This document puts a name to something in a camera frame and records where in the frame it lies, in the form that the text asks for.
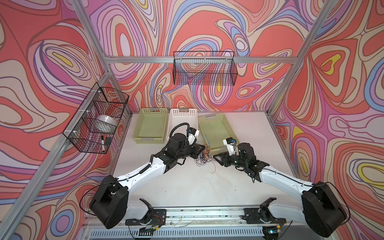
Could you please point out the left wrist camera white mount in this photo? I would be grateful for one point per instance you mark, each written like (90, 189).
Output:
(193, 134)

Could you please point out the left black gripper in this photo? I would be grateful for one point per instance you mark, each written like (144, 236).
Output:
(195, 151)

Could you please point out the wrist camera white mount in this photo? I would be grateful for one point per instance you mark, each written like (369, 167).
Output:
(231, 144)
(193, 134)

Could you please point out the right green plastic basket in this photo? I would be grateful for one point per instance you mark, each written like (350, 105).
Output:
(216, 128)

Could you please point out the black wire basket back wall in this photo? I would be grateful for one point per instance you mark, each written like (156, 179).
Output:
(204, 68)

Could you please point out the left green plastic basket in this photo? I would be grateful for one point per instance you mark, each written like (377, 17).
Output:
(151, 126)

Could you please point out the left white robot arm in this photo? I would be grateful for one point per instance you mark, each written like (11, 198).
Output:
(111, 205)

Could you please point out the white plastic basket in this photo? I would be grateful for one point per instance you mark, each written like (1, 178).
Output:
(178, 116)

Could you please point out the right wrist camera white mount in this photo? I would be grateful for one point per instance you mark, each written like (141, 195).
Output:
(231, 144)

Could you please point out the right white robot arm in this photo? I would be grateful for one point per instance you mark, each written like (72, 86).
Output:
(317, 206)

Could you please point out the green plastic basket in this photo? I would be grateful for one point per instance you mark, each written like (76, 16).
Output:
(216, 128)
(151, 126)

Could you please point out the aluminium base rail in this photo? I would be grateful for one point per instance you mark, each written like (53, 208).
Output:
(204, 217)

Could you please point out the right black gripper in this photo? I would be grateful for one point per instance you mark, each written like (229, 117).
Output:
(223, 157)

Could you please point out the black wire basket left wall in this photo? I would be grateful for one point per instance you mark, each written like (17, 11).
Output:
(99, 116)

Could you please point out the black wire basket wall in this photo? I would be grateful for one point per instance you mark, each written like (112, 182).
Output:
(99, 116)
(204, 68)

